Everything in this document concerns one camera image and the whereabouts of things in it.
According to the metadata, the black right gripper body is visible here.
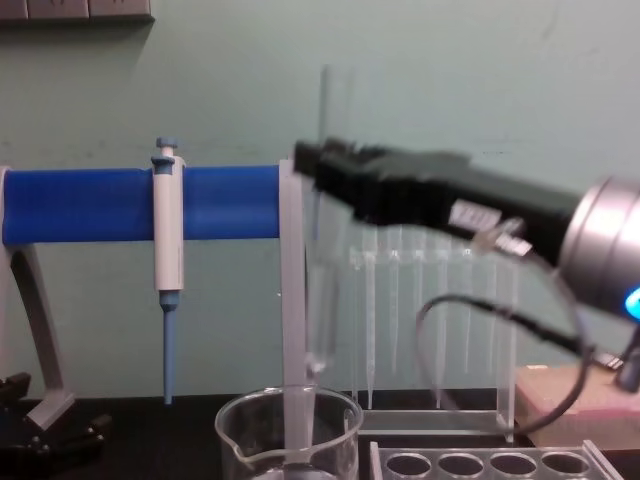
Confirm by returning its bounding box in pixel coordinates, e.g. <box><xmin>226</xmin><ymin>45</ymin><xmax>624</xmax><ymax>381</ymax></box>
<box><xmin>348</xmin><ymin>145</ymin><xmax>582</xmax><ymax>267</ymax></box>

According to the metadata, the clear glass tube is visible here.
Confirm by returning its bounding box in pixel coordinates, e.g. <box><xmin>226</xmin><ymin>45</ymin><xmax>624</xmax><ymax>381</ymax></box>
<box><xmin>303</xmin><ymin>63</ymin><xmax>362</xmax><ymax>377</ymax></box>

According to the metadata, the clear plastic dropper pipette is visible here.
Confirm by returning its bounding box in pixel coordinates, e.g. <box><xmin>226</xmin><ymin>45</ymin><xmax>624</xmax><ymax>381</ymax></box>
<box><xmin>363</xmin><ymin>247</ymin><xmax>379</xmax><ymax>410</ymax></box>
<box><xmin>433</xmin><ymin>247</ymin><xmax>450</xmax><ymax>410</ymax></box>
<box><xmin>387</xmin><ymin>247</ymin><xmax>402</xmax><ymax>375</ymax></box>

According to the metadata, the white and blue pipette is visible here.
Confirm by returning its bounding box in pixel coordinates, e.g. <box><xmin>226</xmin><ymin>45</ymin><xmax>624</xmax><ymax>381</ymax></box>
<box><xmin>150</xmin><ymin>136</ymin><xmax>188</xmax><ymax>406</ymax></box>

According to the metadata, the clear acrylic pipette rack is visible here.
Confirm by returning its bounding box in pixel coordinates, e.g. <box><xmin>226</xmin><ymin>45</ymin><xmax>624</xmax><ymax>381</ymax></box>
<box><xmin>348</xmin><ymin>233</ymin><xmax>520</xmax><ymax>445</ymax></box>

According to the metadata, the blue and grey pipette stand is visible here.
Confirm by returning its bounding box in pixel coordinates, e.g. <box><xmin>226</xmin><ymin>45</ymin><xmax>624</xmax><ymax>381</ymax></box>
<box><xmin>0</xmin><ymin>158</ymin><xmax>322</xmax><ymax>471</ymax></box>

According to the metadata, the clear glass beaker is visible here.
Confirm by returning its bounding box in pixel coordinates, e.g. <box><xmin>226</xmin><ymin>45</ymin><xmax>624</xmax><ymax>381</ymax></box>
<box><xmin>214</xmin><ymin>383</ymin><xmax>365</xmax><ymax>480</ymax></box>

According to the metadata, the pale pink box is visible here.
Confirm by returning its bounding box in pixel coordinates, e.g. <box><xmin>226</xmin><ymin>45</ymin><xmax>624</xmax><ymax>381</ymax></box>
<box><xmin>513</xmin><ymin>363</ymin><xmax>640</xmax><ymax>447</ymax></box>

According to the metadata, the clear test tube rack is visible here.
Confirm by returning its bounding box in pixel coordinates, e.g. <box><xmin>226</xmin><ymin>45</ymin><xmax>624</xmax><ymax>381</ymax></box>
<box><xmin>368</xmin><ymin>438</ymin><xmax>624</xmax><ymax>480</ymax></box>

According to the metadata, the thin dark gripper cable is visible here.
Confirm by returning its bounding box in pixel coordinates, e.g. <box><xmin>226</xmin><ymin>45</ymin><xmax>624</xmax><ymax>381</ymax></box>
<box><xmin>413</xmin><ymin>219</ymin><xmax>640</xmax><ymax>437</ymax></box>

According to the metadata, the grey wall socket panel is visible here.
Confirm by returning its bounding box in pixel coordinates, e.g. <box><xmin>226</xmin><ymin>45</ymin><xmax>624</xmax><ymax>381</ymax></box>
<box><xmin>0</xmin><ymin>0</ymin><xmax>155</xmax><ymax>24</ymax></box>

